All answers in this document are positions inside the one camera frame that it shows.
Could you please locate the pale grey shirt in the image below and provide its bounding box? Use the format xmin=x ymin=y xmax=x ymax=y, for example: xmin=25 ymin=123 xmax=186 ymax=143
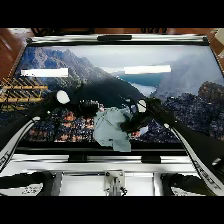
xmin=92 ymin=106 xmax=133 ymax=153

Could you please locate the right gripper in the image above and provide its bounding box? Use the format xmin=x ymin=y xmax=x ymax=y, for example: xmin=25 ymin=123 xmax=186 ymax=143
xmin=119 ymin=112 xmax=150 ymax=133

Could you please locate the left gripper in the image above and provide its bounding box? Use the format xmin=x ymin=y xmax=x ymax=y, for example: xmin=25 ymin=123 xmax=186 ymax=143
xmin=70 ymin=98 xmax=102 ymax=118

